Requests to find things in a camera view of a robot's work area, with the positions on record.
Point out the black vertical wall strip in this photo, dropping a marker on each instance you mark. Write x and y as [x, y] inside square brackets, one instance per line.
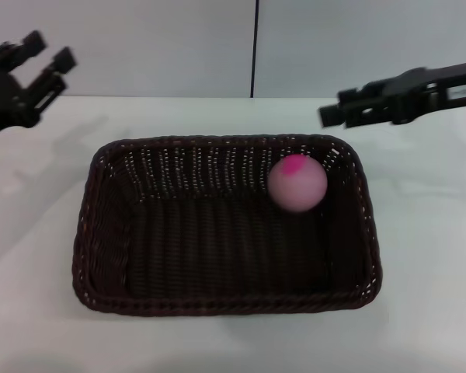
[254, 46]

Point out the dark brown woven basket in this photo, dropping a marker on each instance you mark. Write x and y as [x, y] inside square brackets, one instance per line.
[217, 248]

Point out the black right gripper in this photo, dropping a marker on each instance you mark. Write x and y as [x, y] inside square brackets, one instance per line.
[423, 93]

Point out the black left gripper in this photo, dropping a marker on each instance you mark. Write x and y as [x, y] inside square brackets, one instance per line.
[2, 101]

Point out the pink peach toy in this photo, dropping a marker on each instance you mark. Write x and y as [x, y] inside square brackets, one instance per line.
[297, 186]

